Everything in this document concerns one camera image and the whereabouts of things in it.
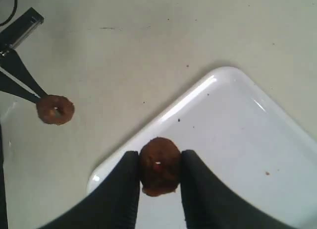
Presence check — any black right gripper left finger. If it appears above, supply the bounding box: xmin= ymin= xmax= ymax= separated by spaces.
xmin=42 ymin=151 xmax=139 ymax=229

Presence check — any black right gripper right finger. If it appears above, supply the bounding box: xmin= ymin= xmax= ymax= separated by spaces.
xmin=180 ymin=150 xmax=290 ymax=229

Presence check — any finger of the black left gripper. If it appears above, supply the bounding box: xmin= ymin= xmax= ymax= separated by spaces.
xmin=0 ymin=50 xmax=47 ymax=98
xmin=0 ymin=72 xmax=40 ymax=102

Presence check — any red-brown food piece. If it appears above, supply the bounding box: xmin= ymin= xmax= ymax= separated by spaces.
xmin=36 ymin=95 xmax=75 ymax=125
xmin=139 ymin=137 xmax=181 ymax=197

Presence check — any white rectangular plastic tray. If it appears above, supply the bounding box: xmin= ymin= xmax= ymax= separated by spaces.
xmin=87 ymin=67 xmax=317 ymax=229

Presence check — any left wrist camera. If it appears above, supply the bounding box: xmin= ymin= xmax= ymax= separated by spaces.
xmin=0 ymin=7 xmax=44 ymax=57

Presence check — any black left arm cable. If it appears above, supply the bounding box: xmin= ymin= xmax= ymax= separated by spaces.
xmin=0 ymin=0 xmax=19 ymax=26

